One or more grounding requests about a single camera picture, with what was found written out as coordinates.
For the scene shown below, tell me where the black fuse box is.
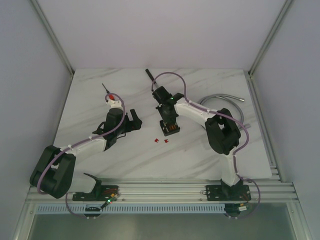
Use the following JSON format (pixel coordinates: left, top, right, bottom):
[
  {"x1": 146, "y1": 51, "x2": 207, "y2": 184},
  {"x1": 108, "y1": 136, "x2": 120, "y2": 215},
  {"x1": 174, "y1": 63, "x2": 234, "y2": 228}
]
[{"x1": 159, "y1": 120, "x2": 180, "y2": 137}]

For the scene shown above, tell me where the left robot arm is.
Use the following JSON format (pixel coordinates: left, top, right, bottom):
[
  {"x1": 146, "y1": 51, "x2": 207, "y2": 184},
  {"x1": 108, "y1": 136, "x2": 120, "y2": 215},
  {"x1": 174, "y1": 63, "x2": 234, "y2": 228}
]
[{"x1": 29, "y1": 107, "x2": 142, "y2": 201}]

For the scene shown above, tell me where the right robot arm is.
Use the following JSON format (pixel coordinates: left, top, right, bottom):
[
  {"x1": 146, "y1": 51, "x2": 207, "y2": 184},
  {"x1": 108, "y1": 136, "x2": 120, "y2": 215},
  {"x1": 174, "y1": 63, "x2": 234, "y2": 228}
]
[{"x1": 152, "y1": 86, "x2": 241, "y2": 200}]

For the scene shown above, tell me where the red handled screwdriver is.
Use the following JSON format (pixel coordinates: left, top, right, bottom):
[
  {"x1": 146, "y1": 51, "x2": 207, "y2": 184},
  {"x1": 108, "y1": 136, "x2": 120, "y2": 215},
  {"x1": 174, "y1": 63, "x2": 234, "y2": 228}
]
[{"x1": 102, "y1": 83, "x2": 115, "y2": 101}]

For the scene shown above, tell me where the black handled claw hammer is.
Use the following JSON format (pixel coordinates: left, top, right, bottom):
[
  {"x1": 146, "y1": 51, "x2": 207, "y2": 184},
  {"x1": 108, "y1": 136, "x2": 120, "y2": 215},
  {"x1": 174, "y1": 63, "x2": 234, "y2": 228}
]
[{"x1": 145, "y1": 69, "x2": 160, "y2": 90}]

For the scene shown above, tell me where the grey flexible metal hose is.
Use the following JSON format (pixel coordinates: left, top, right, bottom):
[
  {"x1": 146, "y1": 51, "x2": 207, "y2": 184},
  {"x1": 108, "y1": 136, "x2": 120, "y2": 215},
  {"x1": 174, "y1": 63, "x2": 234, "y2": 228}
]
[{"x1": 198, "y1": 93, "x2": 251, "y2": 132}]

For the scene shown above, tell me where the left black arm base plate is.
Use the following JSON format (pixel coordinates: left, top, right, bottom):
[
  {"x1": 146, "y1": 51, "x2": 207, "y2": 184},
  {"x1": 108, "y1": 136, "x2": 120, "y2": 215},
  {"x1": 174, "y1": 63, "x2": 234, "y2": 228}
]
[{"x1": 72, "y1": 185, "x2": 119, "y2": 202}]

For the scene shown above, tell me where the aluminium mounting rail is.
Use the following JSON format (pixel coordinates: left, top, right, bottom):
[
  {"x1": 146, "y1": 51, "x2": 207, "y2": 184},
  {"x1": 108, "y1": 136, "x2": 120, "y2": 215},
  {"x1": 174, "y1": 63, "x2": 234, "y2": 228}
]
[{"x1": 24, "y1": 177, "x2": 299, "y2": 202}]

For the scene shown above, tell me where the slotted grey cable duct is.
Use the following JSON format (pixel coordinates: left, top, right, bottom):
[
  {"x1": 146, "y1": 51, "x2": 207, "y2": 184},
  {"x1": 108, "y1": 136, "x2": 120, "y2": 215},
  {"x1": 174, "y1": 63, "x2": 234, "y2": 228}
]
[{"x1": 34, "y1": 203, "x2": 288, "y2": 215}]

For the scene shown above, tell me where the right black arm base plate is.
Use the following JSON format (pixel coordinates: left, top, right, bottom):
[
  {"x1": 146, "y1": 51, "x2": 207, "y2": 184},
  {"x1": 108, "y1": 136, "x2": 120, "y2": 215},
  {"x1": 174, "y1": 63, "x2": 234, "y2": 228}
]
[{"x1": 205, "y1": 185, "x2": 252, "y2": 202}]

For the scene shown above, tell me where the left aluminium frame post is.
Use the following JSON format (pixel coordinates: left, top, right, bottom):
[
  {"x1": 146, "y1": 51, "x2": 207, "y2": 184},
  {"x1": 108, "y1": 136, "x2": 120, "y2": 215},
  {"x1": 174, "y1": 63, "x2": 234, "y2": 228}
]
[{"x1": 29, "y1": 0, "x2": 75, "y2": 77}]

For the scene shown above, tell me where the aluminium frame post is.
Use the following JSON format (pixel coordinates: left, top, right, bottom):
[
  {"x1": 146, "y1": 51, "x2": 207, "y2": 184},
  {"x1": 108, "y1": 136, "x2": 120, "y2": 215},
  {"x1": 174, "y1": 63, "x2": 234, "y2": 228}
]
[
  {"x1": 29, "y1": 0, "x2": 75, "y2": 77},
  {"x1": 248, "y1": 0, "x2": 295, "y2": 77}
]

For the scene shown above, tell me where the right aluminium frame post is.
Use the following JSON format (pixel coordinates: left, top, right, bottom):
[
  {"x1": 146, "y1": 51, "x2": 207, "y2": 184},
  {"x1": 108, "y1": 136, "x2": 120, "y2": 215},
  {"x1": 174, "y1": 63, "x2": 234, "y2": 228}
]
[{"x1": 248, "y1": 0, "x2": 295, "y2": 77}]

